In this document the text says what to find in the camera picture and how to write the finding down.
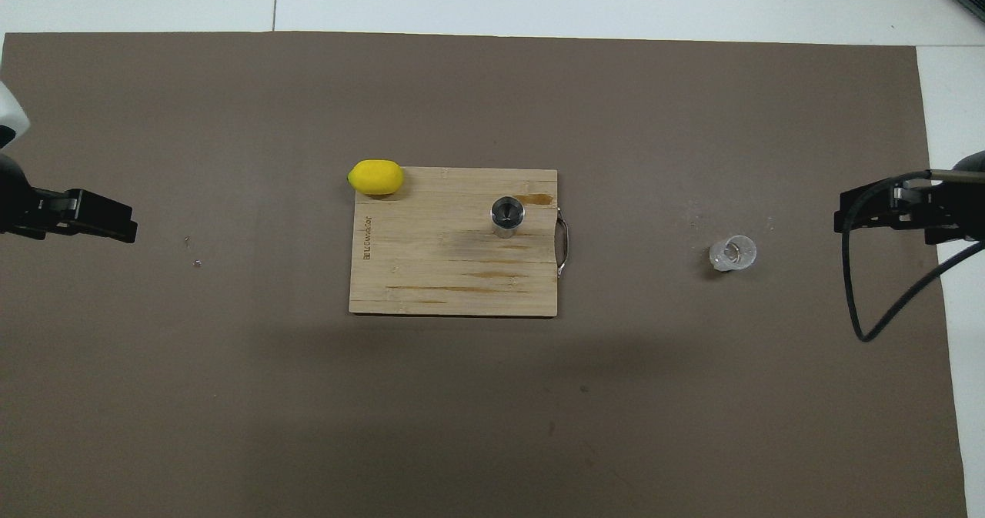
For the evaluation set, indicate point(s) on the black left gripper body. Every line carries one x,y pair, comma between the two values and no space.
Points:
14,202

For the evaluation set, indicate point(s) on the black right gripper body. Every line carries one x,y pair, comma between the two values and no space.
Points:
973,210

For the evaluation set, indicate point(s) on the clear plastic cup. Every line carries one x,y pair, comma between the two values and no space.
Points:
735,252

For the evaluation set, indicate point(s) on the steel jigger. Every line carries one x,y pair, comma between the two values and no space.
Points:
508,212

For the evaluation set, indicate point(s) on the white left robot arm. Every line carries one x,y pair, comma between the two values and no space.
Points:
9,118

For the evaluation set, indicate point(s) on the brown table mat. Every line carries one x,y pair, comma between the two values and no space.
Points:
231,387

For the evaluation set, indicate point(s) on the yellow lemon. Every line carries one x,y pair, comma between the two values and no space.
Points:
375,178

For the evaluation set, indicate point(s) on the bamboo cutting board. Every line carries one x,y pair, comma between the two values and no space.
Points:
446,272

